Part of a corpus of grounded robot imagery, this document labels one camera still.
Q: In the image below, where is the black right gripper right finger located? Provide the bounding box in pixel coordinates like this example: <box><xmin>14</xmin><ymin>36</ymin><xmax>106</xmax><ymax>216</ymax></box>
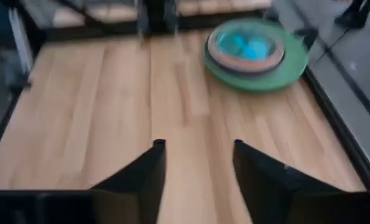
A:
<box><xmin>233</xmin><ymin>139</ymin><xmax>368</xmax><ymax>224</ymax></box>

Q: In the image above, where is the black curved floor stand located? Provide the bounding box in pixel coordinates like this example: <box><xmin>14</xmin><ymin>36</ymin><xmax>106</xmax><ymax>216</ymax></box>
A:
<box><xmin>333</xmin><ymin>0</ymin><xmax>370</xmax><ymax>29</ymax></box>

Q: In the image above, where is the pink plastic plate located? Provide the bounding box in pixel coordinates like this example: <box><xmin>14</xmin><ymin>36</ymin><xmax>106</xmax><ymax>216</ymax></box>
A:
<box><xmin>205</xmin><ymin>43</ymin><xmax>287</xmax><ymax>79</ymax></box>

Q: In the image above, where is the black aluminium table frame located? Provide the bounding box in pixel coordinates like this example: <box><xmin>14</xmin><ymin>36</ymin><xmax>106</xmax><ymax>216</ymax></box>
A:
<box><xmin>0</xmin><ymin>9</ymin><xmax>370</xmax><ymax>191</ymax></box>

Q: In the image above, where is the cream white plastic plate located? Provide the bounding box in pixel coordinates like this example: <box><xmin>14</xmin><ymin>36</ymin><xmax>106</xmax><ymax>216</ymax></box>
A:
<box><xmin>206</xmin><ymin>26</ymin><xmax>286</xmax><ymax>75</ymax></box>

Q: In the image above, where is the blue translucent plastic plate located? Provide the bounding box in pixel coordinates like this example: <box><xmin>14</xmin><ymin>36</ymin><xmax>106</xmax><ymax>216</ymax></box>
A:
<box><xmin>216</xmin><ymin>29</ymin><xmax>277</xmax><ymax>62</ymax></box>

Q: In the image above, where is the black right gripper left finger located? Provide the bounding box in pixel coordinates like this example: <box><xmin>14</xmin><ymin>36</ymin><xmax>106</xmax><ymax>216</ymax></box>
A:
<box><xmin>90</xmin><ymin>138</ymin><xmax>167</xmax><ymax>224</ymax></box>

